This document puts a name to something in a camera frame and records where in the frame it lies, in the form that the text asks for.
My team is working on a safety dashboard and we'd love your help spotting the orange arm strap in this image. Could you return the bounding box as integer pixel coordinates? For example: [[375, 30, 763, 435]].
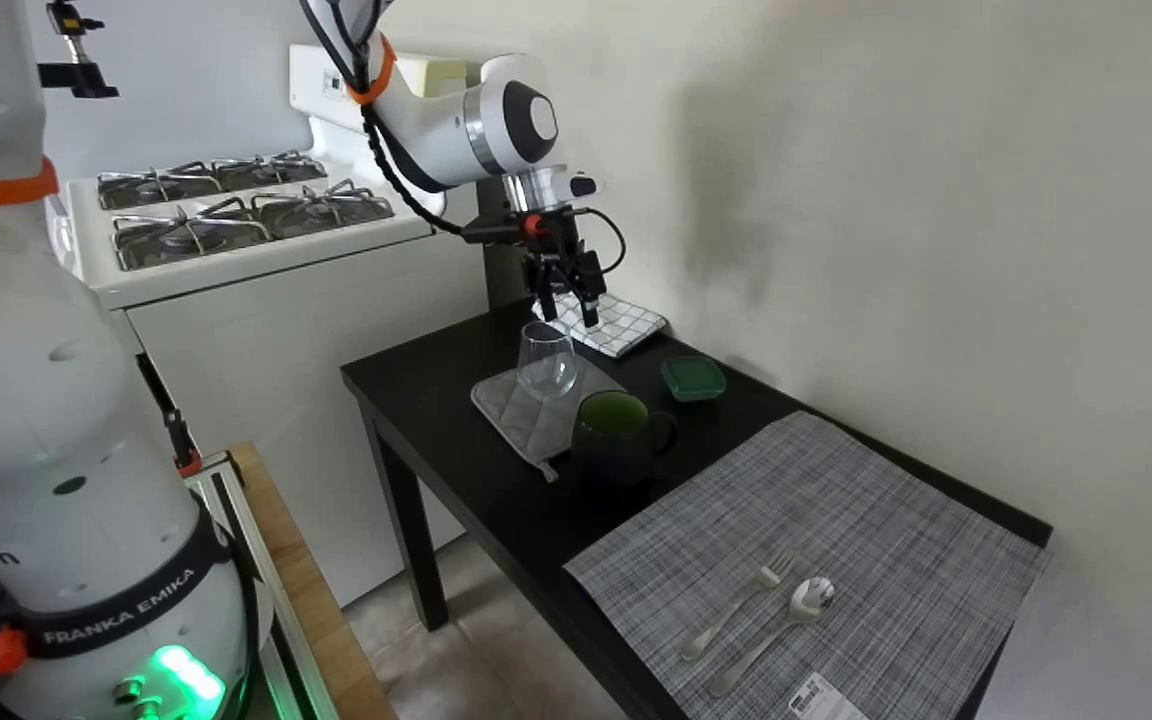
[[348, 37, 400, 110]]

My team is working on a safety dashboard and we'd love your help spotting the black camera stand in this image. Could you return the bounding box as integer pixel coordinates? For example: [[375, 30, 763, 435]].
[[37, 0, 122, 100]]

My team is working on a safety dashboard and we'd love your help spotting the silver spoon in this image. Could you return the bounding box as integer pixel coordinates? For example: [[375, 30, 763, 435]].
[[710, 573, 839, 691]]

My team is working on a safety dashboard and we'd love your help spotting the black table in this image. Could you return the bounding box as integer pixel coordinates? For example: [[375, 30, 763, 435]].
[[337, 294, 1055, 720]]

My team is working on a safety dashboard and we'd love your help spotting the silver fork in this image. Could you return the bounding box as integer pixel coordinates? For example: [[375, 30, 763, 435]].
[[676, 561, 789, 672]]

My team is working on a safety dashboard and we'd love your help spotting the grey woven placemat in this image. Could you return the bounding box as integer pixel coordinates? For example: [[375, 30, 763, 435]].
[[558, 408, 1045, 720]]

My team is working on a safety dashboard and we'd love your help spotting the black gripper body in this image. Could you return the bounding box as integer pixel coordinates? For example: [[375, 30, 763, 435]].
[[514, 205, 607, 294]]

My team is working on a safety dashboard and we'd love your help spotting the dark green glass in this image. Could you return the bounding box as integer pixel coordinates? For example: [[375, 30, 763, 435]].
[[568, 387, 661, 491]]

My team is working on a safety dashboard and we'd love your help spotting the grey quilted pot holder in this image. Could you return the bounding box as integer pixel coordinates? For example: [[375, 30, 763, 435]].
[[469, 355, 648, 470]]

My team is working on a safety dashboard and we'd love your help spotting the clear drinking glass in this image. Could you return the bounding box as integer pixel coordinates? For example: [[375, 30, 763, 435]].
[[511, 314, 592, 442]]

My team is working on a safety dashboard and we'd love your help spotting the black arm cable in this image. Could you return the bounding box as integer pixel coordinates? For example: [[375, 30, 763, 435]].
[[301, 0, 529, 244]]

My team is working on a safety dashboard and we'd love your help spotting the small green dish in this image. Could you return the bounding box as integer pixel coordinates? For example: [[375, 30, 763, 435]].
[[657, 348, 732, 408]]

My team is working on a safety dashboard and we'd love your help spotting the wooden board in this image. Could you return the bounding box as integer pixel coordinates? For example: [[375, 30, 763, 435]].
[[224, 442, 400, 720]]

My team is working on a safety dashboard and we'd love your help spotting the black stove grate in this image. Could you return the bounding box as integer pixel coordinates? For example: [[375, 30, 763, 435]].
[[245, 181, 394, 244], [211, 147, 328, 191], [94, 159, 224, 213], [113, 207, 256, 273]]

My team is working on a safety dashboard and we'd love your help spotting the white stove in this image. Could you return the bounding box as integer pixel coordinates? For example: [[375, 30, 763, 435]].
[[40, 37, 509, 612]]

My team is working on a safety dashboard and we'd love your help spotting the white checked dish towel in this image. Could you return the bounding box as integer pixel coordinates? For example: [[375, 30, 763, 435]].
[[549, 286, 672, 364]]

